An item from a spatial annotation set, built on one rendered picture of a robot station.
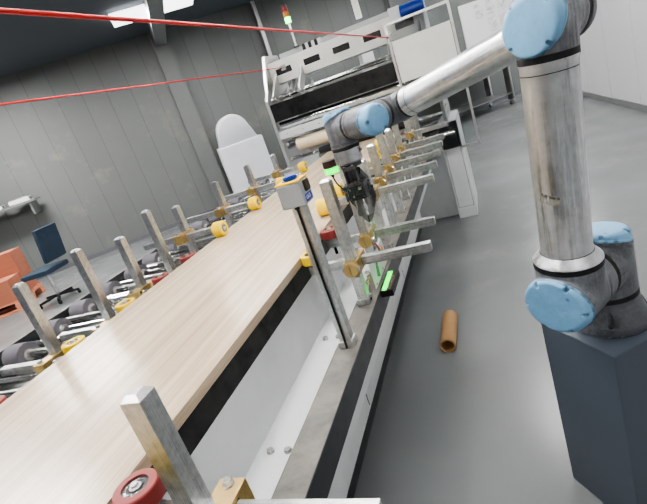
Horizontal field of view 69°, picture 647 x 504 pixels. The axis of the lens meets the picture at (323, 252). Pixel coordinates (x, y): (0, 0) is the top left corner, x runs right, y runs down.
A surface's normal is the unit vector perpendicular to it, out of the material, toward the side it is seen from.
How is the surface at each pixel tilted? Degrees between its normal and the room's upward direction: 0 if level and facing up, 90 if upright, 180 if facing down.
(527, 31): 82
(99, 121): 90
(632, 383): 90
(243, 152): 90
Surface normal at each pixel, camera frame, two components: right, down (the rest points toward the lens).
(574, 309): -0.70, 0.51
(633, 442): 0.29, 0.21
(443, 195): -0.27, 0.39
